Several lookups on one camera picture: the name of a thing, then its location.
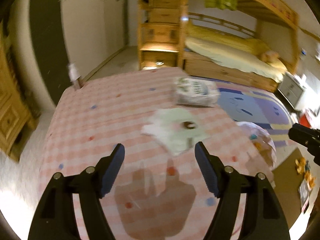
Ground pink checkered table cloth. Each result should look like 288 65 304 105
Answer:
37 67 276 240

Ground white blue tissue pack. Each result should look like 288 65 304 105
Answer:
173 77 220 107

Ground wooden drawer staircase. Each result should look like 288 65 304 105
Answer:
137 0 188 70

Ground grey white nightstand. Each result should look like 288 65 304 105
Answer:
278 72 306 111

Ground rainbow oval rug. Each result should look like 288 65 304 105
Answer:
190 77 298 148

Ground wooden bunk bed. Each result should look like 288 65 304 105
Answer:
183 0 299 92

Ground orange peel pieces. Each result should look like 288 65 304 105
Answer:
295 157 316 190

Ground wooden cabinet with drawers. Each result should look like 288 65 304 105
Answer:
1 32 36 162

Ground red trash bin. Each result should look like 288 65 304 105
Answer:
299 109 319 129

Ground tan plush pillow toy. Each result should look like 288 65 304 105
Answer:
259 50 279 63

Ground brown cardboard mat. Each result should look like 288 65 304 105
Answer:
272 145 316 228

